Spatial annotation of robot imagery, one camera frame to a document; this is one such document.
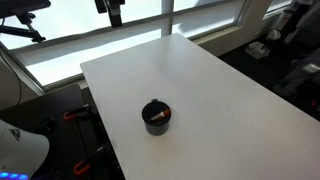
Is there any black wall cable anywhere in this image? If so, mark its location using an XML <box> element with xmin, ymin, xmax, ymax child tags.
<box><xmin>0</xmin><ymin>49</ymin><xmax>23</xmax><ymax>107</ymax></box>

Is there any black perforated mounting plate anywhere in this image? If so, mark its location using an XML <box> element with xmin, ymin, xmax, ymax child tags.
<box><xmin>33</xmin><ymin>107</ymin><xmax>126</xmax><ymax>180</ymax></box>

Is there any black clamp with orange handle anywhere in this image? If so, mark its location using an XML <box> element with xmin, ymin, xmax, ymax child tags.
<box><xmin>73</xmin><ymin>145</ymin><xmax>112</xmax><ymax>176</ymax></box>
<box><xmin>63</xmin><ymin>104</ymin><xmax>93</xmax><ymax>122</ymax></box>

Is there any dark teal mug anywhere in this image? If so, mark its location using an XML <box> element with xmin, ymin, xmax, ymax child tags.
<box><xmin>141</xmin><ymin>98</ymin><xmax>173</xmax><ymax>137</ymax></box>

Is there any orange capped marker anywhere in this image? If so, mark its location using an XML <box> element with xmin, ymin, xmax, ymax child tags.
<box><xmin>150</xmin><ymin>108</ymin><xmax>172</xmax><ymax>122</ymax></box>

